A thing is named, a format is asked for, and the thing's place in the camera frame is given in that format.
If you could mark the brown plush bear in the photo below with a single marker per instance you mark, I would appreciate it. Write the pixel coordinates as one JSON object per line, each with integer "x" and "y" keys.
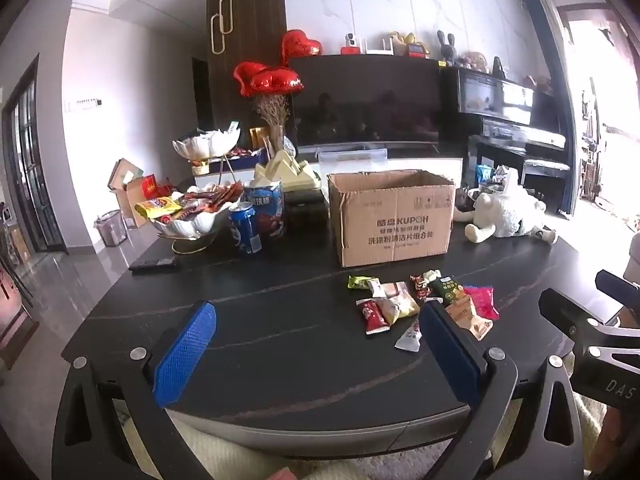
{"x": 474, "y": 61}

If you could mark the orange snack packet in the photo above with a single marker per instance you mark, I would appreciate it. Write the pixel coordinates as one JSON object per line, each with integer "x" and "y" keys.
{"x": 467, "y": 317}

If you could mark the grey trash bin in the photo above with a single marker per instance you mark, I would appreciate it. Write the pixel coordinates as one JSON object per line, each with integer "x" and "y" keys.
{"x": 111, "y": 230}

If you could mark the white wall switch panel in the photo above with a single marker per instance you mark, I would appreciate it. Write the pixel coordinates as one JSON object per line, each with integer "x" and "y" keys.
{"x": 85, "y": 104}

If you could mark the red brown wrapped candy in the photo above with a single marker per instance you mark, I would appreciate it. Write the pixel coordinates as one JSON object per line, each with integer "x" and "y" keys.
{"x": 420, "y": 286}

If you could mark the white plush toy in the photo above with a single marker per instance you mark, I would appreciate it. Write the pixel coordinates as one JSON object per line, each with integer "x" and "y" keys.
{"x": 505, "y": 210}

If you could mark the pale yellow mountain-shaped box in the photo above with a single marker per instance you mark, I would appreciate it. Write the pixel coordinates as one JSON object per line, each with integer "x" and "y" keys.
{"x": 285, "y": 170}

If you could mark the red heart balloon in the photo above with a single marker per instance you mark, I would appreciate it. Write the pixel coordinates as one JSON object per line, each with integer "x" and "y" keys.
{"x": 246, "y": 77}
{"x": 277, "y": 82}
{"x": 300, "y": 46}

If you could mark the yellow snack packet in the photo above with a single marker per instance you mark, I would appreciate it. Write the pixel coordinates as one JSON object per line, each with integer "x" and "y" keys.
{"x": 400, "y": 307}

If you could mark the blue soda can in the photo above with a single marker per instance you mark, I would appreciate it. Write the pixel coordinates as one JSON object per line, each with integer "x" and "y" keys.
{"x": 245, "y": 227}

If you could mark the red box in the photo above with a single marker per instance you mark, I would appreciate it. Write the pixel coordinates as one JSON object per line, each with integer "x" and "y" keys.
{"x": 152, "y": 187}

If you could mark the small white wrapped candy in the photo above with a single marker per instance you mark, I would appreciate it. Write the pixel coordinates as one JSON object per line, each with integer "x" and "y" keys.
{"x": 431, "y": 276}

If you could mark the blue snack bag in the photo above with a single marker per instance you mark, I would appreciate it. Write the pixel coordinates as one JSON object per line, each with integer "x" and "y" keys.
{"x": 267, "y": 210}

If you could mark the blue packet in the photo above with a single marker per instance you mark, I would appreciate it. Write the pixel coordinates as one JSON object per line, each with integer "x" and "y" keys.
{"x": 484, "y": 175}

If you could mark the black piano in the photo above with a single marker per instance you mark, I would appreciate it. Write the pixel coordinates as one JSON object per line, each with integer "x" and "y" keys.
{"x": 500, "y": 105}

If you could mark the white router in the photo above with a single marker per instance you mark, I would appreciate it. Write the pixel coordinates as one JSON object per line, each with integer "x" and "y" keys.
{"x": 379, "y": 49}

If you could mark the red snack packet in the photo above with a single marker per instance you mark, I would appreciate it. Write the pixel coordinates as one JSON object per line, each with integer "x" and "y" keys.
{"x": 372, "y": 316}

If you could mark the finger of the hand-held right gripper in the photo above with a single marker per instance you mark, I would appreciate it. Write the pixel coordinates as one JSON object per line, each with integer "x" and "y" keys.
{"x": 565, "y": 310}
{"x": 617, "y": 282}

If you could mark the open cardboard box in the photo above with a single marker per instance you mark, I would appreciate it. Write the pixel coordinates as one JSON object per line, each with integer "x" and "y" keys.
{"x": 127, "y": 195}

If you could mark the white brown snack packet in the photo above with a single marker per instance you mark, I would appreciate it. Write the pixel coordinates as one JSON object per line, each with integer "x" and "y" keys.
{"x": 390, "y": 289}

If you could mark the pile of assorted snacks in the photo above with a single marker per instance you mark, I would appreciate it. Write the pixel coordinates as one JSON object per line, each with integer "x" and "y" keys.
{"x": 190, "y": 205}

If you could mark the gold paper bag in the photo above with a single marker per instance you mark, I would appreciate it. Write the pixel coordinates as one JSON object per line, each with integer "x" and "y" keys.
{"x": 259, "y": 137}

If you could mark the light green snack packet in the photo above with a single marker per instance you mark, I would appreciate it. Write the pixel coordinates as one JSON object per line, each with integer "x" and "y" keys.
{"x": 357, "y": 282}

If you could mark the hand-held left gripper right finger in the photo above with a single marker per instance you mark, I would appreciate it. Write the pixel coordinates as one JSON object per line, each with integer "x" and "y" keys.
{"x": 450, "y": 355}

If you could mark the black metronome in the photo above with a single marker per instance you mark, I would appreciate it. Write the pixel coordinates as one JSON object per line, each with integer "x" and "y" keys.
{"x": 499, "y": 69}

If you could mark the black television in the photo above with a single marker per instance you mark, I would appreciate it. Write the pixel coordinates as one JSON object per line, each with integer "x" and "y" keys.
{"x": 365, "y": 100}

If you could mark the white triangular snack packet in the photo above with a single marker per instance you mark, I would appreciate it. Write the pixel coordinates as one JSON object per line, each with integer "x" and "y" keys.
{"x": 409, "y": 339}

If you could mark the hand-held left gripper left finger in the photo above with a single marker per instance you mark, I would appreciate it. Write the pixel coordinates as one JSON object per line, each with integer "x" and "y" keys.
{"x": 185, "y": 355}

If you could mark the black remote control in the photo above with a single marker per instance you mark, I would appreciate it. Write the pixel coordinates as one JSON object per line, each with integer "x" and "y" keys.
{"x": 152, "y": 265}

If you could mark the pink snack packet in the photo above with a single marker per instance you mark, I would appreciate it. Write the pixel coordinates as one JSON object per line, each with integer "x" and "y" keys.
{"x": 482, "y": 301}

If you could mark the dried flower bouquet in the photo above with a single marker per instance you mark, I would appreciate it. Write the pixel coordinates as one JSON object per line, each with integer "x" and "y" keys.
{"x": 272, "y": 115}

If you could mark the dark blue gift box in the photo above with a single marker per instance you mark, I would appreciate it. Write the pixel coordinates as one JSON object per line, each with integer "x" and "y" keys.
{"x": 240, "y": 162}

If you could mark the black piano stool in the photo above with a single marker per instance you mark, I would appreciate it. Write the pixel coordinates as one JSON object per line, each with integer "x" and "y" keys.
{"x": 545, "y": 167}

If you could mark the dark green cracker packet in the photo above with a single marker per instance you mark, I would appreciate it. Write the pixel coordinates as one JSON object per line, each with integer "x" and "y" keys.
{"x": 448, "y": 288}

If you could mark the yellow plush toy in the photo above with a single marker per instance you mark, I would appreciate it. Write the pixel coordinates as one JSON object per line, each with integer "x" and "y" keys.
{"x": 410, "y": 42}

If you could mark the white shell tiered stand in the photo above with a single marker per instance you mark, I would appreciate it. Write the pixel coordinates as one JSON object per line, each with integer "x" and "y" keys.
{"x": 200, "y": 145}

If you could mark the person's right hand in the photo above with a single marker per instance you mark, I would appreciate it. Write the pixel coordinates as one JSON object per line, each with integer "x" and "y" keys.
{"x": 622, "y": 435}

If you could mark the brown cardboard box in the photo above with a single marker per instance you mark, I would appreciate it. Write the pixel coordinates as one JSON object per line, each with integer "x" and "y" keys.
{"x": 395, "y": 220}

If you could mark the white security camera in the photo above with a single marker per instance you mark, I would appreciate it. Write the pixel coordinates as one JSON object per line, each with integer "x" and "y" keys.
{"x": 351, "y": 42}

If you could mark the black glass door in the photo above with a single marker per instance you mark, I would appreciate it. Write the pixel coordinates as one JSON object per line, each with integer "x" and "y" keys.
{"x": 35, "y": 170}

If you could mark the grey rabbit figurine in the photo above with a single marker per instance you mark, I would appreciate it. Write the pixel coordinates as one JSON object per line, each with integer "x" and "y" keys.
{"x": 446, "y": 50}

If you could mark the gold wall ornament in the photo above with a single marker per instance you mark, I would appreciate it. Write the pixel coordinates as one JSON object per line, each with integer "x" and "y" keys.
{"x": 218, "y": 35}

